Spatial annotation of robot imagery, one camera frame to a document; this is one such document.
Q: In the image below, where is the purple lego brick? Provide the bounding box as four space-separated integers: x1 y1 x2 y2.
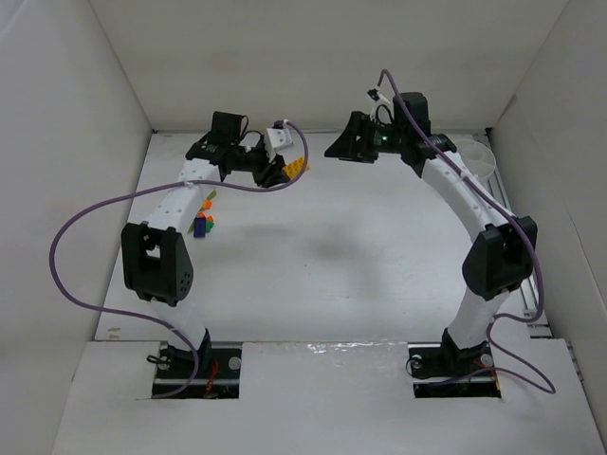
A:
193 221 207 238

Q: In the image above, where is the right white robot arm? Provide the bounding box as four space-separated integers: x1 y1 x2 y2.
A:
324 88 538 379

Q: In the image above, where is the white divided round container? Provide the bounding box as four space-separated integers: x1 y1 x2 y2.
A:
455 139 497 182

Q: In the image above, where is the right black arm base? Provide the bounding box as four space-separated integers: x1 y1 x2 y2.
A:
405 342 502 399

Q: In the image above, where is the yellow lego plate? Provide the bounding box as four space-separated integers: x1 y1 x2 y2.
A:
282 156 310 183

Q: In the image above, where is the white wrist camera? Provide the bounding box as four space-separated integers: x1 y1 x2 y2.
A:
366 87 391 113
265 126 293 155

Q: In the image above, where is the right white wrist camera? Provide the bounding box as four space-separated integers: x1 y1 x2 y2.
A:
366 87 391 113

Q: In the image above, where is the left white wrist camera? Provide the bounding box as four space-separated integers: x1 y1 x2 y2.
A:
265 126 293 155

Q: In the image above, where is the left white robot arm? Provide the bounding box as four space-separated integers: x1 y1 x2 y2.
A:
121 111 293 357

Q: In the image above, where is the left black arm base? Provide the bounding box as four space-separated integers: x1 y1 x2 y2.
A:
146 342 243 400

